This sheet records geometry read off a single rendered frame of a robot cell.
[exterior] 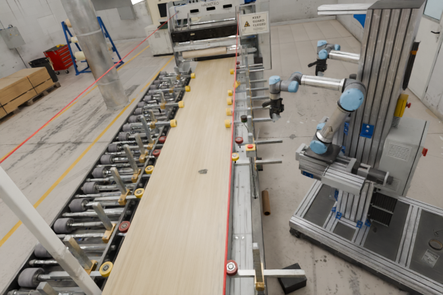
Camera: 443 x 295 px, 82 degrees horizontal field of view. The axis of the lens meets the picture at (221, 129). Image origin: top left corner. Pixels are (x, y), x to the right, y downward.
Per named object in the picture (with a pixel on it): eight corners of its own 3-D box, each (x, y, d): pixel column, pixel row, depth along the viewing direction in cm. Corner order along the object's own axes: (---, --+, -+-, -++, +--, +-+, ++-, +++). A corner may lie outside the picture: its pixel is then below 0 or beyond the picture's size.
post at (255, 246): (263, 288, 155) (258, 241, 129) (264, 294, 152) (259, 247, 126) (258, 288, 156) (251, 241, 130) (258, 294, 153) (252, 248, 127)
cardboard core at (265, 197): (267, 189, 300) (270, 211, 275) (268, 194, 304) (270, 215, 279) (261, 189, 301) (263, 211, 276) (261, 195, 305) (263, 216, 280)
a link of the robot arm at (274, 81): (279, 80, 169) (266, 78, 173) (279, 95, 175) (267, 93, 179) (283, 75, 174) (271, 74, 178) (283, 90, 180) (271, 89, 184)
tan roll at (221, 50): (255, 49, 461) (255, 41, 455) (256, 51, 451) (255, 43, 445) (178, 58, 480) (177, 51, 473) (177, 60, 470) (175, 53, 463)
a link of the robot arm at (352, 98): (325, 146, 190) (370, 87, 152) (321, 159, 180) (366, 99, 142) (311, 138, 193) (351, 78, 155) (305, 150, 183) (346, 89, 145)
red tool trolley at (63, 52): (79, 66, 906) (68, 43, 862) (67, 74, 843) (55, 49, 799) (66, 68, 911) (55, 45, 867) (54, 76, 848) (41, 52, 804)
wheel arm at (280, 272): (303, 272, 150) (304, 268, 147) (304, 278, 147) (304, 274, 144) (229, 272, 155) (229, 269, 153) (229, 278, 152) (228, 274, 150)
